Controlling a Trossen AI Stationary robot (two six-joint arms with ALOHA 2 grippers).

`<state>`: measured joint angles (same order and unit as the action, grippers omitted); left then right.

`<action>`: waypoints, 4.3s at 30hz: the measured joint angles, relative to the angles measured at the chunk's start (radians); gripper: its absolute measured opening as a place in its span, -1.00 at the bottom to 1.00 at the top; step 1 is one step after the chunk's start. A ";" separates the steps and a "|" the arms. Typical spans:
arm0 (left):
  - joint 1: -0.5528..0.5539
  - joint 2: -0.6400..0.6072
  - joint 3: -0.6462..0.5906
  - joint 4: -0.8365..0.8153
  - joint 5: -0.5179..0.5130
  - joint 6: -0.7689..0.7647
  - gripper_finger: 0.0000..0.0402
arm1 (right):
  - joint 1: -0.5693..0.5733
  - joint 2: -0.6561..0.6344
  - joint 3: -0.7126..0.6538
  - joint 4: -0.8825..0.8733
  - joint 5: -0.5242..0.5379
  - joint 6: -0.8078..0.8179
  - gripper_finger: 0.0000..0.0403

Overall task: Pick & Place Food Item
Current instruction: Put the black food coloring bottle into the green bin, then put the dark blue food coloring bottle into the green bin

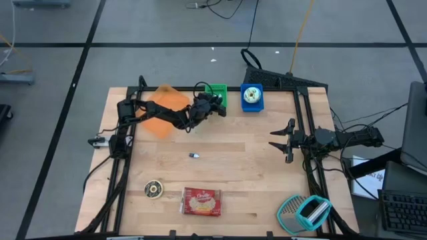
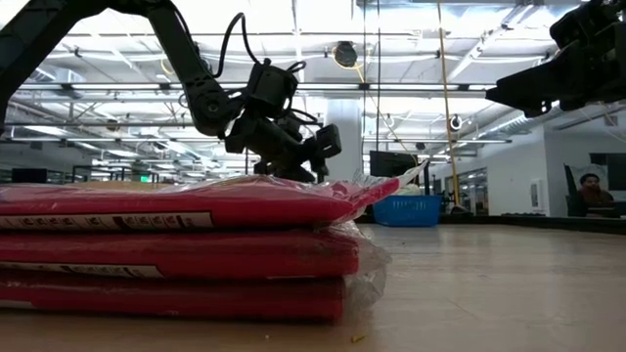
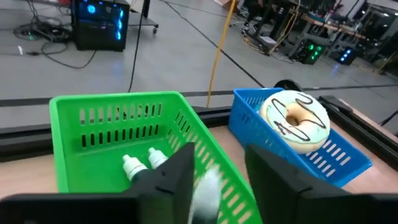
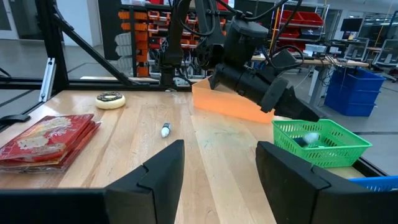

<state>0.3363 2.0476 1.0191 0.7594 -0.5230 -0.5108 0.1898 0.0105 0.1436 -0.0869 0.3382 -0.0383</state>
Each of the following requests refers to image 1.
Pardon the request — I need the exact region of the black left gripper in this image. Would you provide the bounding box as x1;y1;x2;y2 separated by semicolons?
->
187;93;228;125

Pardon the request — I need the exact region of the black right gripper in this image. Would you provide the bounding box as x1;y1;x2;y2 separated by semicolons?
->
268;117;310;165

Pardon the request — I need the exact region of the white-iced toy donut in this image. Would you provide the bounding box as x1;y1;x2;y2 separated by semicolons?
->
243;87;262;104

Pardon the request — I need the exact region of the red popcorn package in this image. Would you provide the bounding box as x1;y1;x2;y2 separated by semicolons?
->
179;187;222;217

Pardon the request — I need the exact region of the chocolate-iced toy donut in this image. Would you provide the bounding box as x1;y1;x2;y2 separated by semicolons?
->
143;179;164;200

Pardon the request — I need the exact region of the green plastic basket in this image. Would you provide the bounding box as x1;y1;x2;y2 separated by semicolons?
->
204;83;229;108

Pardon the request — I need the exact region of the blue plastic basket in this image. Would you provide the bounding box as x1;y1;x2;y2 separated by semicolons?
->
240;83;265;113

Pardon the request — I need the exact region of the orange translucent plastic bin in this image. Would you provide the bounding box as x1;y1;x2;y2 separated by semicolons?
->
135;83;191;140

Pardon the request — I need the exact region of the black perforated metal panel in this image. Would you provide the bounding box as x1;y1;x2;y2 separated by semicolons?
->
242;65;330;91

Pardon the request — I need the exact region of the teal cheese grater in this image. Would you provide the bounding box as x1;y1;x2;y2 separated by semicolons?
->
276;194;333;236

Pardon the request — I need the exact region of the black metal bar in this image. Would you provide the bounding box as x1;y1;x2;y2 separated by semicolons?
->
348;148;403;179

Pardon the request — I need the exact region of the white paper sheet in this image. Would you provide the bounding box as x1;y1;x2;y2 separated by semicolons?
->
351;155;387;201

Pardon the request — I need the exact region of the grey monitor back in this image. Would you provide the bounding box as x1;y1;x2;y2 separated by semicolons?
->
399;81;427;174

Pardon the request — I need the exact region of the grey cart base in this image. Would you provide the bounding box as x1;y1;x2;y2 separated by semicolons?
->
0;73;36;85

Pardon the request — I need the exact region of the black caster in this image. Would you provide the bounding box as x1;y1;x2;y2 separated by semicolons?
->
0;103;15;121

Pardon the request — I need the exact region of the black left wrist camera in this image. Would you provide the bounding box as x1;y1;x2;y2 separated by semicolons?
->
195;96;213;116

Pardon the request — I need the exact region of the black metal table frame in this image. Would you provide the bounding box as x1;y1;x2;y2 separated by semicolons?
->
78;75;354;239

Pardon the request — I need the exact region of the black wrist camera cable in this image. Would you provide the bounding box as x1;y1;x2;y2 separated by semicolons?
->
181;81;216;134

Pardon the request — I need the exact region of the black hanging cable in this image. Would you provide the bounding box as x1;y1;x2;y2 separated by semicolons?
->
240;0;264;70

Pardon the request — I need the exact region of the black floor cable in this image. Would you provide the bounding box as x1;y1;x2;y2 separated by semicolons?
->
185;0;244;20

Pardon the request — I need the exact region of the yellow cable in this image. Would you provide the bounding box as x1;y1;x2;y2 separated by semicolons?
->
288;0;315;76

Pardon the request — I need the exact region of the black arm base cable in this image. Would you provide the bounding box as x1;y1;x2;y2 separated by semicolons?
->
82;155;113;194

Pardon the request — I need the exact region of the white floor cable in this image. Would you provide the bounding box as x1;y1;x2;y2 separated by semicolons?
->
0;0;17;67

